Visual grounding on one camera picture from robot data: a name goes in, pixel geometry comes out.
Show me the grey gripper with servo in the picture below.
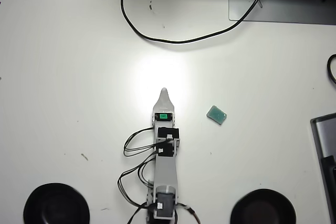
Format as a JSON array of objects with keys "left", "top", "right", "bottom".
[{"left": 152, "top": 87, "right": 176, "bottom": 129}]

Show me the black bowl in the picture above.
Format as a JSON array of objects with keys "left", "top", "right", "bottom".
[
  {"left": 23, "top": 183, "right": 90, "bottom": 224},
  {"left": 230, "top": 188, "right": 297, "bottom": 224}
]

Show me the grey monitor stand base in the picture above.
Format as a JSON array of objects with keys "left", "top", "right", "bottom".
[{"left": 228, "top": 0, "right": 336, "bottom": 26}]

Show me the grey laptop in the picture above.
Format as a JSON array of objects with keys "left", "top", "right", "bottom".
[{"left": 310, "top": 113, "right": 336, "bottom": 224}]

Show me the black flat device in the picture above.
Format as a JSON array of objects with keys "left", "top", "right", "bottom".
[{"left": 320, "top": 155, "right": 336, "bottom": 224}]

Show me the black gripper servo wire loop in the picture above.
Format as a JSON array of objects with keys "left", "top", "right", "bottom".
[{"left": 123, "top": 126, "right": 160, "bottom": 159}]

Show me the thick black power cable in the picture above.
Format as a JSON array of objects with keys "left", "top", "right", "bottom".
[{"left": 120, "top": 0, "right": 265, "bottom": 45}]

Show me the black arm servo wire bundle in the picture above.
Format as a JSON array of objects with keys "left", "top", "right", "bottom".
[{"left": 117, "top": 155, "right": 158, "bottom": 224}]

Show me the red-black wire with connector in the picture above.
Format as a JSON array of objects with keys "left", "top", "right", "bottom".
[{"left": 175, "top": 202, "right": 202, "bottom": 224}]

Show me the thin black cable loop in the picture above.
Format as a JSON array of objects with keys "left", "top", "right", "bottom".
[{"left": 327, "top": 54, "right": 336, "bottom": 86}]

